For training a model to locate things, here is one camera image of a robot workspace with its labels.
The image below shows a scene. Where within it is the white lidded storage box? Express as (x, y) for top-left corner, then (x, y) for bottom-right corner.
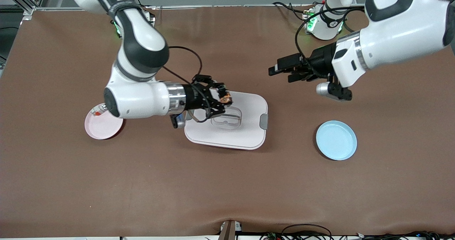
(184, 92), (269, 150)

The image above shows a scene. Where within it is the light blue round plate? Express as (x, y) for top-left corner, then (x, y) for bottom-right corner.
(316, 120), (358, 161)

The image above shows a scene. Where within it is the brown table mat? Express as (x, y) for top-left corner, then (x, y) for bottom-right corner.
(0, 5), (455, 238)

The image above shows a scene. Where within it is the pink round plate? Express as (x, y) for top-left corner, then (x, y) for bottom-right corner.
(84, 103), (124, 140)

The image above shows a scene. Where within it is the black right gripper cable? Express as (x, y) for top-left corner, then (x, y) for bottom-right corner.
(162, 46), (210, 123)

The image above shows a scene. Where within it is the black left arm base cable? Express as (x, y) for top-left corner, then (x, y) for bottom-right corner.
(272, 1), (310, 22)

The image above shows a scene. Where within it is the silver table edge rail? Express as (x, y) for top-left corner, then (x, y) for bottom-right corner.
(36, 4), (366, 11)

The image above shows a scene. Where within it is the red and clear switch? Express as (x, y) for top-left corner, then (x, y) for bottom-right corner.
(90, 104), (107, 117)

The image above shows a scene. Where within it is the brown camera mount post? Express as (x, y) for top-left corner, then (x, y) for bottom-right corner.
(218, 220), (243, 240)

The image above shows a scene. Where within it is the black looped cable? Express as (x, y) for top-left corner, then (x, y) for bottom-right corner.
(281, 224), (333, 240)

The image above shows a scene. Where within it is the black cable bundle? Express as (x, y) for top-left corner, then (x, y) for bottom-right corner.
(355, 230), (455, 240)

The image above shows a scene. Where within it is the aluminium frame profile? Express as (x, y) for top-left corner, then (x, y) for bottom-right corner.
(0, 0), (48, 20)

